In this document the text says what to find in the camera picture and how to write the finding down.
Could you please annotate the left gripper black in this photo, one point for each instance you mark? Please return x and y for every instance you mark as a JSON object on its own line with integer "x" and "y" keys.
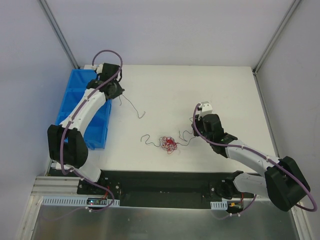
{"x": 118, "y": 90}

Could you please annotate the right aluminium frame post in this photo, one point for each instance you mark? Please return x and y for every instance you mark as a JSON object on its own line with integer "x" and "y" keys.
{"x": 276, "y": 35}

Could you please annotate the left white cable duct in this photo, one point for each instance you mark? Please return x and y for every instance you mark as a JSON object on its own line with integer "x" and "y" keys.
{"x": 71, "y": 201}

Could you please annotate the blue plastic bin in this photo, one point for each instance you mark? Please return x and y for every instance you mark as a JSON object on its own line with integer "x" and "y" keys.
{"x": 93, "y": 118}

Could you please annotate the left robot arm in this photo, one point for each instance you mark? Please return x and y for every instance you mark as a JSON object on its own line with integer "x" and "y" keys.
{"x": 66, "y": 140}

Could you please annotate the aluminium frame post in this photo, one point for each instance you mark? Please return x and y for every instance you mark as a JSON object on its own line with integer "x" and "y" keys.
{"x": 276, "y": 35}
{"x": 58, "y": 32}

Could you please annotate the white cable duct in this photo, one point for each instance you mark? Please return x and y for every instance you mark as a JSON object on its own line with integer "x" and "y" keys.
{"x": 71, "y": 201}
{"x": 219, "y": 205}

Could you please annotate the left aluminium frame post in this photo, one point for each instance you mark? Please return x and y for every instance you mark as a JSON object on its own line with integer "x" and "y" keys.
{"x": 58, "y": 32}

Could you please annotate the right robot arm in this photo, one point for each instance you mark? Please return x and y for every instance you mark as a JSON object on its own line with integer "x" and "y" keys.
{"x": 278, "y": 179}

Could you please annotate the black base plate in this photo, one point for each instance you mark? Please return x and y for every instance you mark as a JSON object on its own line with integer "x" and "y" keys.
{"x": 151, "y": 189}

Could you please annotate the right white cable duct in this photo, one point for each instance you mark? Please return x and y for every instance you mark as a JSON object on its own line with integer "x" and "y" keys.
{"x": 219, "y": 205}

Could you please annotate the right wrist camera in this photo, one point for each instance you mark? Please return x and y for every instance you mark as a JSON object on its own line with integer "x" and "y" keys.
{"x": 205, "y": 108}

